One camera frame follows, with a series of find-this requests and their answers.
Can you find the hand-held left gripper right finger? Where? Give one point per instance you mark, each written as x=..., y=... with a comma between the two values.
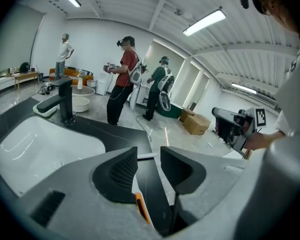
x=205, y=179

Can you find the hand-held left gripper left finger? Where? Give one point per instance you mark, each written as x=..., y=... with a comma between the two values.
x=85, y=204

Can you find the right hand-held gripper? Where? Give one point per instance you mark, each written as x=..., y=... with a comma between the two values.
x=250, y=124

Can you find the person's right forearm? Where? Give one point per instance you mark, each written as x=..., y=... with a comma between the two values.
x=265, y=141

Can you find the cardboard box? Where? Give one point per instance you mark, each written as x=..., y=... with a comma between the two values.
x=196, y=125
x=186, y=114

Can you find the dark bathtub with white rim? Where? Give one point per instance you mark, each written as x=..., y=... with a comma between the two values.
x=176, y=112

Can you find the white sink basin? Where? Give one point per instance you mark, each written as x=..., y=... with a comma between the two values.
x=40, y=146

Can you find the person's white shirt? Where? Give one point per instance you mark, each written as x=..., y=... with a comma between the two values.
x=285, y=184

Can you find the white cabinet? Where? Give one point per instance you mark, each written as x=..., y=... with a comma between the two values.
x=142, y=96

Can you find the mint green soap dish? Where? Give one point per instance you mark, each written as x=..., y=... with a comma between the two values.
x=47, y=113

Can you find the black square faucet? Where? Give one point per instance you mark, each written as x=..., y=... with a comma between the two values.
x=66, y=101

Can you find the round white coffee table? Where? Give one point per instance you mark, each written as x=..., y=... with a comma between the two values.
x=82, y=96

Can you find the person's head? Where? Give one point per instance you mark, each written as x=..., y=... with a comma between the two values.
x=280, y=14

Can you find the silver equipment case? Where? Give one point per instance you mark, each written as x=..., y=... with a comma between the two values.
x=48, y=88

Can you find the white vase with flowers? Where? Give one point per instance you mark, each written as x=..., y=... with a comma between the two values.
x=80, y=82

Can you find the orange sofa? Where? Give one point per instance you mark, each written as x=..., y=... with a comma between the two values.
x=72, y=72

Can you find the wooden bench table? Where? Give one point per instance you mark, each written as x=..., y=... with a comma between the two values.
x=26, y=75

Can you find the black bag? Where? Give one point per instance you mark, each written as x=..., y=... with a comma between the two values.
x=24, y=67

